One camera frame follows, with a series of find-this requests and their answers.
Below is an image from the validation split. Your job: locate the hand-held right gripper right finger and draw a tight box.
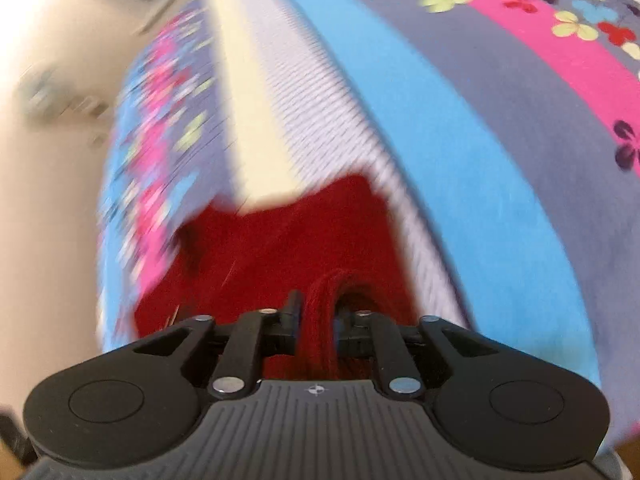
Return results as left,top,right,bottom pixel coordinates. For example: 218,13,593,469
336,305,506,400

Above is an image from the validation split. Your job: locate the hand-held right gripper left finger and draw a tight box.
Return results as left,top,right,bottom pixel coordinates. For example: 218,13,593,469
131,290,305,400

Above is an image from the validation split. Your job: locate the red knit sweater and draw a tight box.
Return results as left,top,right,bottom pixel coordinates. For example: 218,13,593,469
131,174,418,381

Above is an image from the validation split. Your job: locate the striped floral printed blanket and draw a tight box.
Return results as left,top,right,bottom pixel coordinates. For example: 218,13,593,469
94,0,640,453

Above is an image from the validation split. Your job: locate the white standing fan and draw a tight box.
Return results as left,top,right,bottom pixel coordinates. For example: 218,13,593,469
15,67,113,148

